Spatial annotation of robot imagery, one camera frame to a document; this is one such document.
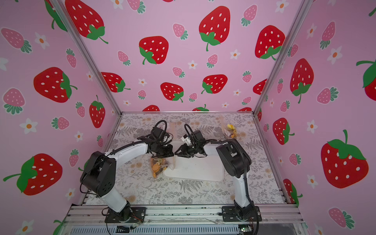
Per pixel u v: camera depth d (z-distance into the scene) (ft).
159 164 2.89
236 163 1.76
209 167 2.96
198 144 2.64
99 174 1.52
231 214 2.41
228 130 3.30
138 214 2.45
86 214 2.47
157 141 2.30
